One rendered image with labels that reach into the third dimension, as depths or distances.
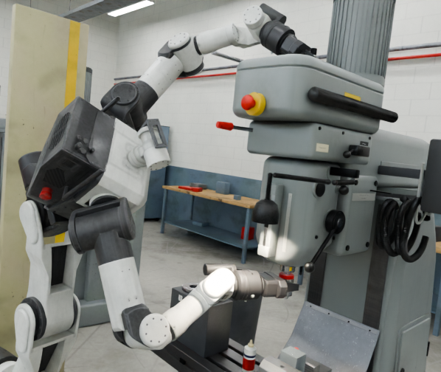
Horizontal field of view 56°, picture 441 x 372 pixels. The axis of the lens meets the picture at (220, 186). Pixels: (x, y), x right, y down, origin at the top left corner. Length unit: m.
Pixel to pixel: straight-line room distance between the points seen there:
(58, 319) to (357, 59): 1.29
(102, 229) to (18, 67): 1.67
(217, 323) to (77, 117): 0.85
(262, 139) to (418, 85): 4.64
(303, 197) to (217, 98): 6.75
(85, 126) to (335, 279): 1.07
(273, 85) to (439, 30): 4.84
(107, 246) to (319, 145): 0.61
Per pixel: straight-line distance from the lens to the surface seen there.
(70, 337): 1.63
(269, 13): 1.42
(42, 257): 1.43
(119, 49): 11.19
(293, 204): 1.18
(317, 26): 6.74
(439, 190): 1.30
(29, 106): 2.60
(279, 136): 1.17
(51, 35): 2.68
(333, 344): 1.68
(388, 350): 1.67
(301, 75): 1.07
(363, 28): 1.46
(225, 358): 1.58
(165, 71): 1.40
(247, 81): 1.16
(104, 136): 1.18
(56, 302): 1.51
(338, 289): 1.67
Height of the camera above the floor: 1.63
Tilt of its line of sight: 5 degrees down
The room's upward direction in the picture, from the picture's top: 6 degrees clockwise
